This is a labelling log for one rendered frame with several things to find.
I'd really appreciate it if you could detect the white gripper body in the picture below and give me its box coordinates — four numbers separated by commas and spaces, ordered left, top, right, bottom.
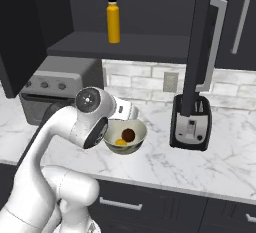
123, 98, 141, 122

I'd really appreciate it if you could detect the grey toaster oven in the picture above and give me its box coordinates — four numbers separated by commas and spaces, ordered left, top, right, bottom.
18, 55, 106, 127

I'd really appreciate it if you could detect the dark red mango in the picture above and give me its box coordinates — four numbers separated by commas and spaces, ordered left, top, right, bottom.
121, 128, 137, 143

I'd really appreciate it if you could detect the black and silver toaster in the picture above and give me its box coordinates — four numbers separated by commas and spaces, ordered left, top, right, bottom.
168, 93, 214, 152

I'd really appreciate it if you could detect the dark drawer front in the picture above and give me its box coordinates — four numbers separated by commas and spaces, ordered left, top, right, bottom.
87, 178, 209, 233
199, 198, 256, 233

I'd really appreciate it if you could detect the dark closed cabinet door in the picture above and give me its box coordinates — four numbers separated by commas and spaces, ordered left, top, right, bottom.
214, 0, 256, 72

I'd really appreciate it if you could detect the orange fruit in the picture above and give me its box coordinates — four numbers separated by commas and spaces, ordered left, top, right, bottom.
114, 138, 129, 147

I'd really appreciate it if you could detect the orange bottle with black cap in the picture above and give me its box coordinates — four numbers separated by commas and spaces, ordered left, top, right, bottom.
106, 0, 122, 45

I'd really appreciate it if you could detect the dark open cabinet shelf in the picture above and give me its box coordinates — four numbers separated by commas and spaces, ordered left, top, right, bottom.
31, 0, 201, 65

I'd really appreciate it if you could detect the grey wall outlet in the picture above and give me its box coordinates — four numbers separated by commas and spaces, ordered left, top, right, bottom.
162, 71, 180, 93

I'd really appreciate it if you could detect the grey drawer handle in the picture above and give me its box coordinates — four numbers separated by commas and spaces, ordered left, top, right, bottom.
98, 196, 144, 212
245, 212, 256, 224

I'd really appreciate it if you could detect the dark base cabinet front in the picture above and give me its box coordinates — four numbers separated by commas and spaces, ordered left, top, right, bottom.
0, 162, 22, 209

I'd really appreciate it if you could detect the dark cabinet door with handle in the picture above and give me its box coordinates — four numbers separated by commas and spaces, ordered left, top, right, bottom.
179, 0, 233, 117

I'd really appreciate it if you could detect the pale green bowl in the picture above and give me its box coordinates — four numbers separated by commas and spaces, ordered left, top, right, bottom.
103, 118, 148, 156

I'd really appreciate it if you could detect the grey bar cabinet handle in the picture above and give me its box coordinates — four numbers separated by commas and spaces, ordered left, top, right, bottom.
230, 0, 254, 56
194, 0, 229, 93

